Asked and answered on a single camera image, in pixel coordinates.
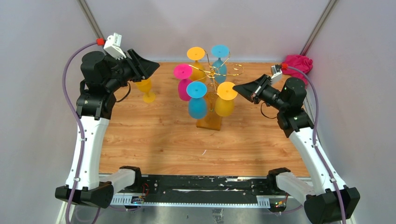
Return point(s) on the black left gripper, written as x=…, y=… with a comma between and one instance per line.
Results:
x=141, y=68

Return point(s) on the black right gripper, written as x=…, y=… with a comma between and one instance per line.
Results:
x=253, y=90

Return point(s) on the yellow wine glass taken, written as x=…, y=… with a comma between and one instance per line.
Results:
x=225, y=102
x=145, y=86

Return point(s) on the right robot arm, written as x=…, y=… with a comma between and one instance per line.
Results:
x=306, y=139

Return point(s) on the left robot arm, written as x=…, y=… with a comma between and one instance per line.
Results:
x=103, y=76

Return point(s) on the blue wine glass rear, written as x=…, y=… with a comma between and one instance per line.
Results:
x=220, y=51

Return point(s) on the blue wine glass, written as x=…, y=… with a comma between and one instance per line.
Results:
x=220, y=51
x=197, y=106

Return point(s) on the pink wine glass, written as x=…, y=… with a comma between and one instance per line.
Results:
x=183, y=72

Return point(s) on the yellow wine glass rear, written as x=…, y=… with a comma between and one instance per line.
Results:
x=196, y=54

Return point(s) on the blue wine glass front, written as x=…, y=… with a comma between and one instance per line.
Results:
x=197, y=106

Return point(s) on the pink cloth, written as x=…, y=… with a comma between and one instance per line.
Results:
x=299, y=62

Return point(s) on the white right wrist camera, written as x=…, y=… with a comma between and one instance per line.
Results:
x=276, y=71

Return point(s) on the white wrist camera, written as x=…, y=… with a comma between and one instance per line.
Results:
x=276, y=71
x=112, y=47

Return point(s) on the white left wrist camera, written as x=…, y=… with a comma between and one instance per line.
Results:
x=112, y=47

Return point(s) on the aluminium front rail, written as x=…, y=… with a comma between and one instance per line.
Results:
x=277, y=206

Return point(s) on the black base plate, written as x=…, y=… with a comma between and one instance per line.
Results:
x=203, y=190

